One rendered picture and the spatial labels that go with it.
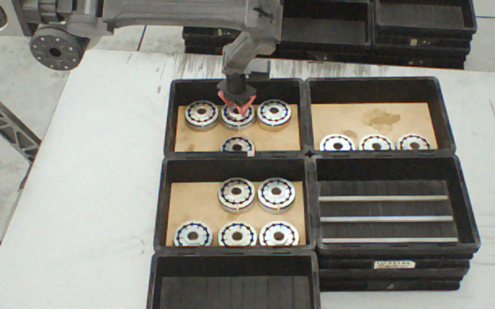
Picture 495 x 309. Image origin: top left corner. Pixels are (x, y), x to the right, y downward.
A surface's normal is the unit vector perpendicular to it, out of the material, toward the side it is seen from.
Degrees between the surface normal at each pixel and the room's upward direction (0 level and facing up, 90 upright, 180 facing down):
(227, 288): 0
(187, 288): 0
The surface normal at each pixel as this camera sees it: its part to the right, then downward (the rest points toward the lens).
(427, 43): -0.11, 0.77
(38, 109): -0.02, -0.64
